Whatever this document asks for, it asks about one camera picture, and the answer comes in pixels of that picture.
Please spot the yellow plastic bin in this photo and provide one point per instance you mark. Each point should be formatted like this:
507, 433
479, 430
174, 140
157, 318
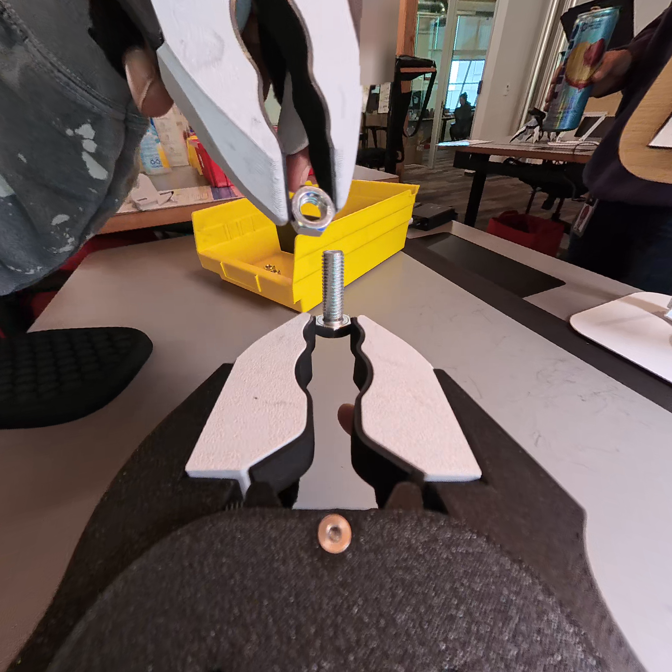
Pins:
346, 252

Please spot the printed instruction sheet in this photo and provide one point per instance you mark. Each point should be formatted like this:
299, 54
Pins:
664, 137

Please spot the flat black box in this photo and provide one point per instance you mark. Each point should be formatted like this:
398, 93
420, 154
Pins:
433, 216

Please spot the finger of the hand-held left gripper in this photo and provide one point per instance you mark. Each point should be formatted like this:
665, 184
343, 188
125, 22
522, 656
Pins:
210, 78
341, 78

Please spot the red plastic bin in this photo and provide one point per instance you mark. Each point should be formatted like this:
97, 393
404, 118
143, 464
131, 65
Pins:
210, 168

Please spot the blue white wipes pack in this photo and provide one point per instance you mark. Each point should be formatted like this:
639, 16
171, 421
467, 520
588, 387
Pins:
155, 152

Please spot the small brass nuts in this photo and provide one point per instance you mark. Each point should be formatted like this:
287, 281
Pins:
271, 269

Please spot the colourful drink can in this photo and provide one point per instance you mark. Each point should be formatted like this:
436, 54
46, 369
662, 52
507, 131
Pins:
572, 105

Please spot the silver hex nut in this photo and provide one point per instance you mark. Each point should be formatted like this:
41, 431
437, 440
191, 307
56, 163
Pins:
300, 220

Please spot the black mesh chair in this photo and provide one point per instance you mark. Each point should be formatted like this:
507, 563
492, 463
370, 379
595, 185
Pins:
63, 372

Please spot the person's left hand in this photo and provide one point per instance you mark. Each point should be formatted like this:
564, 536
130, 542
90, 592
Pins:
149, 84

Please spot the white id badge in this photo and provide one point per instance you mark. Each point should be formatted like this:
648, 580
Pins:
584, 218

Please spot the black standing desk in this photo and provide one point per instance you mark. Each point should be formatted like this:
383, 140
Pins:
401, 115

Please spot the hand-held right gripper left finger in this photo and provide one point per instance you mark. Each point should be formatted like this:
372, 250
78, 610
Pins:
252, 404

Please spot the wooden office desk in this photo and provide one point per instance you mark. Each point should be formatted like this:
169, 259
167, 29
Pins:
525, 152

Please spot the silver bolt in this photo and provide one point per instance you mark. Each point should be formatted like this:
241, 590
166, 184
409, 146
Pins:
333, 283

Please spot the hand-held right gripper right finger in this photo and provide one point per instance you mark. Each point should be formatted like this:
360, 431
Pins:
409, 409

